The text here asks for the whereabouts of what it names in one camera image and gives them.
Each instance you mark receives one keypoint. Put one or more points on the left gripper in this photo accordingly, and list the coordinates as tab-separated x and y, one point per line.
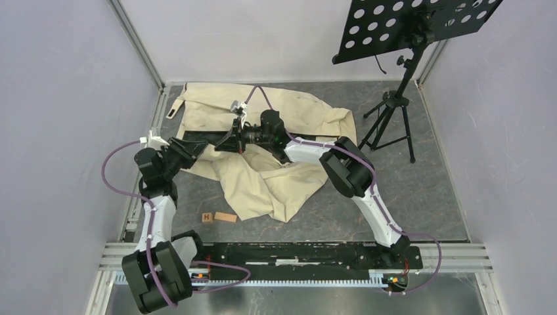
188	151

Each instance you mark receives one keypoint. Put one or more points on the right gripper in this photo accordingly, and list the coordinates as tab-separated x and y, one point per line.
230	142

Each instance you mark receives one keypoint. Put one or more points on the cream zip-up jacket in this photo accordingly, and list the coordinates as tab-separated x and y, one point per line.
255	183

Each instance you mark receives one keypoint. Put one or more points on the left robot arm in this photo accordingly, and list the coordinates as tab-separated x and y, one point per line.
157	270

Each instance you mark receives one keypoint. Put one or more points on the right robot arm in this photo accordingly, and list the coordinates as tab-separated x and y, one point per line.
350	172

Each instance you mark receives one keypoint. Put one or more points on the wooden letter cube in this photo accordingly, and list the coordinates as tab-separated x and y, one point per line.
207	218

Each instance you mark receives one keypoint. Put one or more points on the wooden rectangular block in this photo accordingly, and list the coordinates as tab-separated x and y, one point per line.
219	216

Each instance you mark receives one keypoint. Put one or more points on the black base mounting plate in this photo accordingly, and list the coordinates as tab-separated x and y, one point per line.
304	260

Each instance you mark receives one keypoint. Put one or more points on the black perforated music stand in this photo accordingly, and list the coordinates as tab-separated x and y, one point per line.
373	28

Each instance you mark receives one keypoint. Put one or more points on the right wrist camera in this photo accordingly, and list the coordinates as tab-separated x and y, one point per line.
240	109

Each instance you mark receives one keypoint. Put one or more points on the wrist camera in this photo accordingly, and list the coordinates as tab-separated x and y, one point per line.
240	109
153	140

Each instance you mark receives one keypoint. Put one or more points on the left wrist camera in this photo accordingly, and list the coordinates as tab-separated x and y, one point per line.
153	140

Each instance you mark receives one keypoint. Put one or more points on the aluminium frame rail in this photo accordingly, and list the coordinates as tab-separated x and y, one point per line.
135	40

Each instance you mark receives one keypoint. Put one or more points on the white slotted cable duct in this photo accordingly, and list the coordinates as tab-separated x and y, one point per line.
374	280

